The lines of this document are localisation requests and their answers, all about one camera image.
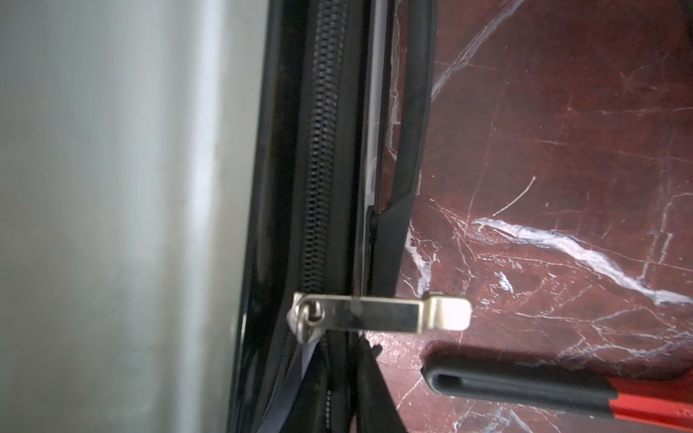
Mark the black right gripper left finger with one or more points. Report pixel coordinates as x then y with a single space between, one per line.
309 413

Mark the white cartoon hard-shell suitcase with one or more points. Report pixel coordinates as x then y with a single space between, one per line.
172 174

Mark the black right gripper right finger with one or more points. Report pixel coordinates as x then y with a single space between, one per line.
375 410

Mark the silver zipper pull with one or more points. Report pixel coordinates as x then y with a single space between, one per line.
313 314

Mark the red and black pipe wrench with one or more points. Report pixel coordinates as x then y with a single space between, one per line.
666 404

